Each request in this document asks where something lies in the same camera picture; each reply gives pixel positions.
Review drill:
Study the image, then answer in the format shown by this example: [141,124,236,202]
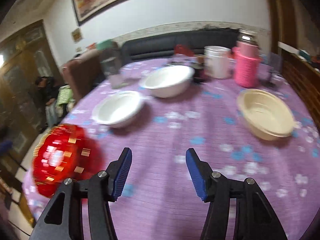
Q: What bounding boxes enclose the red gold-rimmed plate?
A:
[31,124,105,198]

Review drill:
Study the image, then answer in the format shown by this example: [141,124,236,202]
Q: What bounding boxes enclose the cream plastic bowl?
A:
[236,89,295,141]

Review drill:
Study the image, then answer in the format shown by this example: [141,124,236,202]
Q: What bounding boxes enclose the white paper bowl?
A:
[92,90,145,128]
[139,65,195,99]

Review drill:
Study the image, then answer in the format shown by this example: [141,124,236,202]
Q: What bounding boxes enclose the purple floral tablecloth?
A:
[22,57,320,240]

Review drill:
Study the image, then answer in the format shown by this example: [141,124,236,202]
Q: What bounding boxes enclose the person under green blanket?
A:
[55,85,75,119]

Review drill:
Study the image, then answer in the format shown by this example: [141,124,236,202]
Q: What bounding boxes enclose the seated person dark clothes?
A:
[35,76,60,127]

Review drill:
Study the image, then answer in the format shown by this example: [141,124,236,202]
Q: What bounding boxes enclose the brown armchair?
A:
[62,49,103,103]

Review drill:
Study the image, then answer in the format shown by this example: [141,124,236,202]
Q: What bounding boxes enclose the small dark brown-capped bottle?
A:
[192,54,206,83]

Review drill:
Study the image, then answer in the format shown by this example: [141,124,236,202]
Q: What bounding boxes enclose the wooden side cabinet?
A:
[278,41,320,128]

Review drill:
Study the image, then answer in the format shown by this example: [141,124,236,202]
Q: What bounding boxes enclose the pink knitted sleeve thermos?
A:
[232,29,261,88]

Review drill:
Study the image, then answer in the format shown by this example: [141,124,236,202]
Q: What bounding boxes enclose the clear bottle green lid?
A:
[97,40,124,89]

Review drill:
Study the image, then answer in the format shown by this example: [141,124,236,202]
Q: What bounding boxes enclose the red bag on sofa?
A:
[174,44,194,57]

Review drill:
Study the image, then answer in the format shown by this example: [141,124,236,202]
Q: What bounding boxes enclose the black leather sofa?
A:
[121,28,239,65]

